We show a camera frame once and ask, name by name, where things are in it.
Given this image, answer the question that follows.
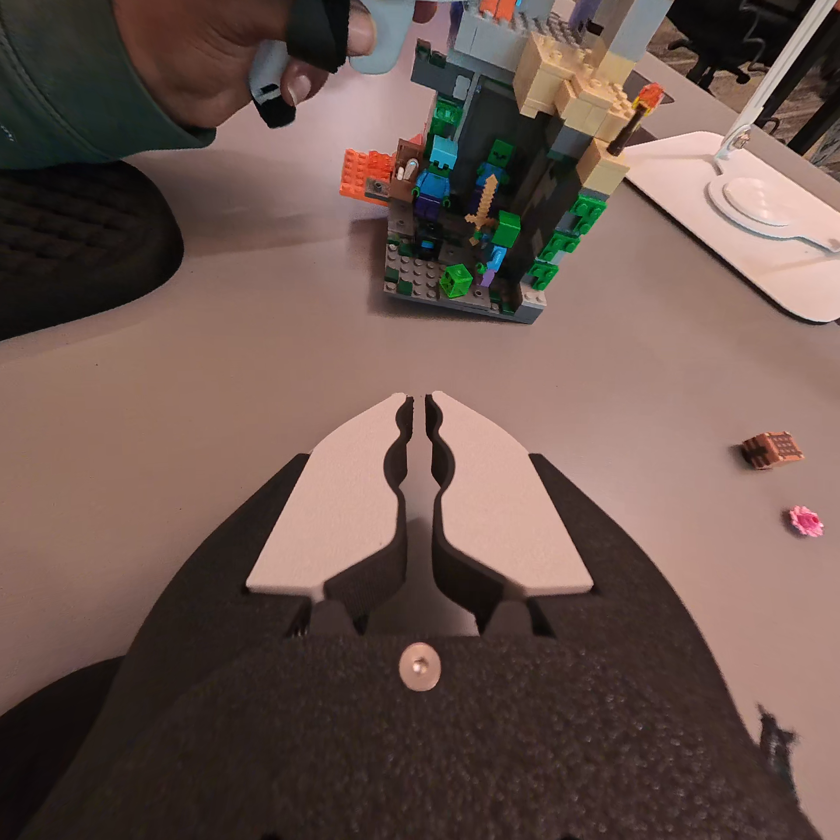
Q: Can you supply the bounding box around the black office chair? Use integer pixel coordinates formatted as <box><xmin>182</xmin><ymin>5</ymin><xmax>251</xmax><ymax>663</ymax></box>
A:
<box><xmin>666</xmin><ymin>0</ymin><xmax>775</xmax><ymax>89</ymax></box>

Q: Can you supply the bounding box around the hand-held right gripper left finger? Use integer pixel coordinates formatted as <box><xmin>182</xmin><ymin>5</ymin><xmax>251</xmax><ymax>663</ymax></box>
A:
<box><xmin>246</xmin><ymin>392</ymin><xmax>414</xmax><ymax>632</ymax></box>

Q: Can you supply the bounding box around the brown toy brick head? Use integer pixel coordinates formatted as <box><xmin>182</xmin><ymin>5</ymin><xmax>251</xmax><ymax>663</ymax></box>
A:
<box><xmin>742</xmin><ymin>430</ymin><xmax>805</xmax><ymax>471</ymax></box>

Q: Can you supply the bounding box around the toy brick model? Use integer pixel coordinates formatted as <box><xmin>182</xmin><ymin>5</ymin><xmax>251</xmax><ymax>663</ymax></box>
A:
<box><xmin>339</xmin><ymin>0</ymin><xmax>667</xmax><ymax>326</ymax></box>

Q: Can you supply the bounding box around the person's left hand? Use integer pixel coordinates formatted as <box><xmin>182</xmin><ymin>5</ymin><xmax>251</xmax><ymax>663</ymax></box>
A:
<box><xmin>115</xmin><ymin>0</ymin><xmax>441</xmax><ymax>130</ymax></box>

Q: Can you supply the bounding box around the person's left forearm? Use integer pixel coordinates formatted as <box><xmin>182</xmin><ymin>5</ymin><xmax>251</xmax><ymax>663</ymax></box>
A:
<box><xmin>0</xmin><ymin>0</ymin><xmax>217</xmax><ymax>170</ymax></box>

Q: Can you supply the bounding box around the white book stand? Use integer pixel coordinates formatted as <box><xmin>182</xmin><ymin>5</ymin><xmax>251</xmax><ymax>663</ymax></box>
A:
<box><xmin>622</xmin><ymin>0</ymin><xmax>840</xmax><ymax>324</ymax></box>

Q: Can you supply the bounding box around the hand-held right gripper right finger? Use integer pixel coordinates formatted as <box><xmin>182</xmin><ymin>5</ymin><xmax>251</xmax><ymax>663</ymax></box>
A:
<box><xmin>425</xmin><ymin>392</ymin><xmax>595</xmax><ymax>634</ymax></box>

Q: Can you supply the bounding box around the black chair armrest pad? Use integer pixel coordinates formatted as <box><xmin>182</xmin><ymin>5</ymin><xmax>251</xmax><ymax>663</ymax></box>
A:
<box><xmin>0</xmin><ymin>161</ymin><xmax>185</xmax><ymax>341</ymax></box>

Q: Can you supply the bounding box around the grey desk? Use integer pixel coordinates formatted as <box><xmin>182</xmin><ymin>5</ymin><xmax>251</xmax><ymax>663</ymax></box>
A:
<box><xmin>0</xmin><ymin>20</ymin><xmax>840</xmax><ymax>840</ymax></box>

